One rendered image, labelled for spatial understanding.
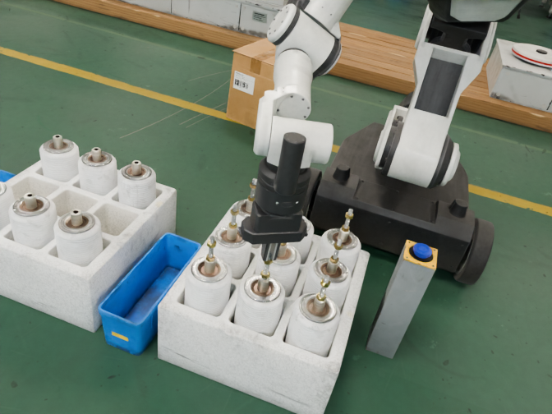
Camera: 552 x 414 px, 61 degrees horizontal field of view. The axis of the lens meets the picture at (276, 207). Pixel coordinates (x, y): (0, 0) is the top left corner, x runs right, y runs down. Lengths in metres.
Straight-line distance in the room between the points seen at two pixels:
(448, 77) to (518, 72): 1.59
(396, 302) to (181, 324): 0.48
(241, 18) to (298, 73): 2.17
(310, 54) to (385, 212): 0.62
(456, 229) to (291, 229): 0.69
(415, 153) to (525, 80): 1.75
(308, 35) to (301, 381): 0.67
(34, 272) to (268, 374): 0.57
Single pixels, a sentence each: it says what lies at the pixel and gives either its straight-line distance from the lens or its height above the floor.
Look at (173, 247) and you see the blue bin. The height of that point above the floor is 0.08.
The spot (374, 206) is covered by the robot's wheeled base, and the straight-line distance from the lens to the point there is 1.40.
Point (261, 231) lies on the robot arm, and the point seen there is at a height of 0.43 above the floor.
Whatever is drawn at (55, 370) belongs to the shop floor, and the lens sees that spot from 1.18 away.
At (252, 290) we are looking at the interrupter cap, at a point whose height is 0.25.
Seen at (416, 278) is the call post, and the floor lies 0.27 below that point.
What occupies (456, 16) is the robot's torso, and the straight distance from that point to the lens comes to 1.16.
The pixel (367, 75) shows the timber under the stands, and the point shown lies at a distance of 2.81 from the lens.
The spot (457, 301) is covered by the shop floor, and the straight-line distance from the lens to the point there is 1.50.
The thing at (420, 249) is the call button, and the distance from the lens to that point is 1.06.
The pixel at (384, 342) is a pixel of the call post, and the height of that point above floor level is 0.05.
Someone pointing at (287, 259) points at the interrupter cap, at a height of 0.25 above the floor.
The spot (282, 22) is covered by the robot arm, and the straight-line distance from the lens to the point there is 0.91.
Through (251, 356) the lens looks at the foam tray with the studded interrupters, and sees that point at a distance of 1.01.
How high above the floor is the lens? 0.95
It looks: 36 degrees down
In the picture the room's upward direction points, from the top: 11 degrees clockwise
